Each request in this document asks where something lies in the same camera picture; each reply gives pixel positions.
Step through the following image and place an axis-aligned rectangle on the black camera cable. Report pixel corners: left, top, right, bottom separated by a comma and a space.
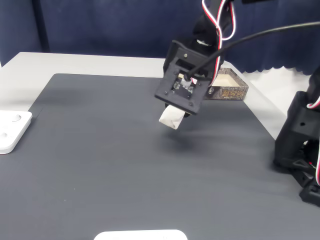
184, 21, 320, 78

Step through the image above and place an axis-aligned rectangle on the dark gray table mat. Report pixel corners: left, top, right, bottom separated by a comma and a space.
0, 73, 320, 240

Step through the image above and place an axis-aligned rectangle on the white block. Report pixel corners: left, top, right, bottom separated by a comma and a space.
158, 104, 186, 131

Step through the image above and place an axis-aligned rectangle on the white tray with round dents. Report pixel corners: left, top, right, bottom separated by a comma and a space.
0, 110, 34, 155

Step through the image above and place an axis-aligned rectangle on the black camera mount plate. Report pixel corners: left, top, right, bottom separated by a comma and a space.
153, 36, 218, 116

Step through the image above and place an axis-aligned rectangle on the red white black servo cable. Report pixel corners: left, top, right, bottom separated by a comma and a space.
201, 0, 238, 86
305, 93, 320, 187

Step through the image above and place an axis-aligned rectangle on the dark blue curtain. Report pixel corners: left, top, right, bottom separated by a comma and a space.
0, 0, 320, 75

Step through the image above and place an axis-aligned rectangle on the white rounded flat object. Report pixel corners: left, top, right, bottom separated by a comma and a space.
93, 229, 189, 240

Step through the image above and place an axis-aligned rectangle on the bark pattern cardboard box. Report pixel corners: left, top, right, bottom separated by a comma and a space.
206, 67, 250, 102

